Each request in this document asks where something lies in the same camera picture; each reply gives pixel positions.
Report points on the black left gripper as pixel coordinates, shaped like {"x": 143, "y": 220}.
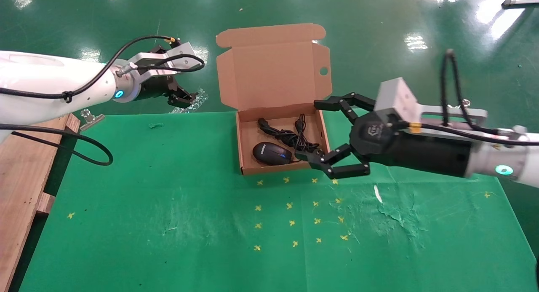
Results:
{"x": 156, "y": 87}

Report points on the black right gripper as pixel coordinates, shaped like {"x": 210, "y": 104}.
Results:
{"x": 374, "y": 136}

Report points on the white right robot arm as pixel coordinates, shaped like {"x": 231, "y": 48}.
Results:
{"x": 513, "y": 161}

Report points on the brown cardboard box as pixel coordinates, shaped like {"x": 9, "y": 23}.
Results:
{"x": 273, "y": 73}

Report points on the clear plastic wrapper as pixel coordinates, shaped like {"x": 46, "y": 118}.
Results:
{"x": 201, "y": 99}

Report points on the small white tape strip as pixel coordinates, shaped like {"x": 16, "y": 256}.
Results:
{"x": 377, "y": 194}

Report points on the metal binder clip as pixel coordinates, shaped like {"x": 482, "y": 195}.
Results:
{"x": 90, "y": 120}
{"x": 465, "y": 103}

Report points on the green table cloth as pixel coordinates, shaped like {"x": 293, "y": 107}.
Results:
{"x": 168, "y": 199}

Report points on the brown wooden board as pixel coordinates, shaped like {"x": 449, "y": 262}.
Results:
{"x": 21, "y": 165}

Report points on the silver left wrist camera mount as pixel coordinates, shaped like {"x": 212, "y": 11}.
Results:
{"x": 185, "y": 52}

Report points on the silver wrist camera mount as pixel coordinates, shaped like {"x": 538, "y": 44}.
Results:
{"x": 396, "y": 96}
{"x": 185, "y": 52}

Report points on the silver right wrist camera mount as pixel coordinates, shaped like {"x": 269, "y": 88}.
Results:
{"x": 396, "y": 96}

